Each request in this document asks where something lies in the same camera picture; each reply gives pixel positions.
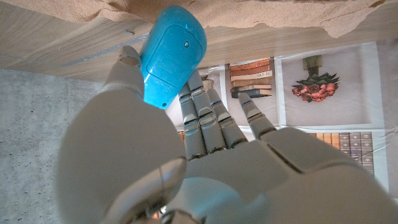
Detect blue plastic brush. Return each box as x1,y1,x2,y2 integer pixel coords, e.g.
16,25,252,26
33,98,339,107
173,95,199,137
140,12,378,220
139,5,208,110

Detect beige nylon stocking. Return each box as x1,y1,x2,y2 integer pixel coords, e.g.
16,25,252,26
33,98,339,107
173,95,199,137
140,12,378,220
0,0,388,39

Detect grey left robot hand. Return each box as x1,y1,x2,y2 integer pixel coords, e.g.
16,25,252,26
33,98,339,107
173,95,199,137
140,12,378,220
54,45,398,224

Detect printed bookshelf backdrop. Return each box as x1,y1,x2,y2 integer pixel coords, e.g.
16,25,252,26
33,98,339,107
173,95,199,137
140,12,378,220
164,40,398,200

